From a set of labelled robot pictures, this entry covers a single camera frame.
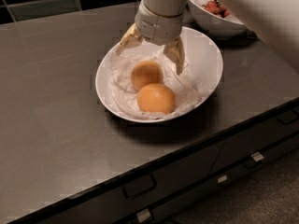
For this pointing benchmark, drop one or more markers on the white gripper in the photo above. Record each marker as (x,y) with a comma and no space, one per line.
(158,28)

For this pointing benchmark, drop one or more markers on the orange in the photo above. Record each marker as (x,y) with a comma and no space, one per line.
(156,97)
(145,73)

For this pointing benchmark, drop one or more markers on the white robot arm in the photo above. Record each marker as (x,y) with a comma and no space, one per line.
(275,22)

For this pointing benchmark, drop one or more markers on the large white bowl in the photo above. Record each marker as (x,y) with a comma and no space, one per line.
(205,68)

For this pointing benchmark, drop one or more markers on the white paper in large bowl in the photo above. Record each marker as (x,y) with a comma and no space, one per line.
(123,92)

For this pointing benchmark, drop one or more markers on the white bowl with strawberries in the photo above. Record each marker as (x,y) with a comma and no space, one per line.
(221,28)

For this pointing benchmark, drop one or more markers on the red strawberries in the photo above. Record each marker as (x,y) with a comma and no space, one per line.
(216,8)

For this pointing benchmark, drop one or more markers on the right dark drawer front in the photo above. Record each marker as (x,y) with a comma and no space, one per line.
(278,125)

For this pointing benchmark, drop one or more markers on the dark drawer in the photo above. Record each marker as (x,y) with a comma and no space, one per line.
(140,192)
(278,125)
(157,212)

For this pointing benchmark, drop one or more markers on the left dark drawer front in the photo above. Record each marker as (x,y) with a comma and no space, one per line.
(140,192)

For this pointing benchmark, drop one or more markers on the lower dark drawer front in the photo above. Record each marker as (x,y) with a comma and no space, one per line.
(157,212)

